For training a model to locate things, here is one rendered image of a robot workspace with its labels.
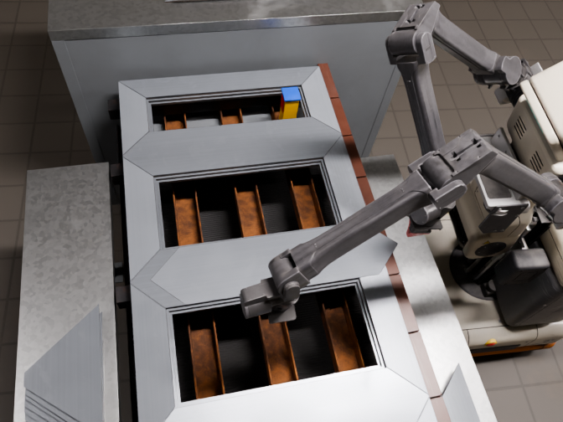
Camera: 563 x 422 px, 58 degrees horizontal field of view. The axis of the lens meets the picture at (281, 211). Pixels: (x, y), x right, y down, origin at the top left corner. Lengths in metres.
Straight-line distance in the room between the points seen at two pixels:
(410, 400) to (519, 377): 1.19
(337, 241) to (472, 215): 0.86
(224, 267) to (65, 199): 0.60
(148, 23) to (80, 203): 0.63
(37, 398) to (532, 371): 2.01
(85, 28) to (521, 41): 2.95
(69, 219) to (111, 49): 0.59
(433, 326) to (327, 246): 0.76
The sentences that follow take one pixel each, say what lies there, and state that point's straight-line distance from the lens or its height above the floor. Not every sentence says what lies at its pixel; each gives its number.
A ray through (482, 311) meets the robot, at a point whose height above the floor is 0.28.
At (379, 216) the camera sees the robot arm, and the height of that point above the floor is 1.35.
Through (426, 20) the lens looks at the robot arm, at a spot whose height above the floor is 1.46.
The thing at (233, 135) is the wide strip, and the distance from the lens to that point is 1.76.
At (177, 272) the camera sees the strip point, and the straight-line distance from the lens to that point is 1.50.
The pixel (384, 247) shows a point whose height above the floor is 0.85.
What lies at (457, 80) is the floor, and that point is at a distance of 3.48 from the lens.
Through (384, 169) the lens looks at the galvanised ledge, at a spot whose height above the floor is 0.68.
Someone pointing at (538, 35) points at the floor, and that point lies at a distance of 4.11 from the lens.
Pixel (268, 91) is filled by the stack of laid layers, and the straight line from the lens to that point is 1.92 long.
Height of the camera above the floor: 2.20
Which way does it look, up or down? 58 degrees down
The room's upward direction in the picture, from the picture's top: 10 degrees clockwise
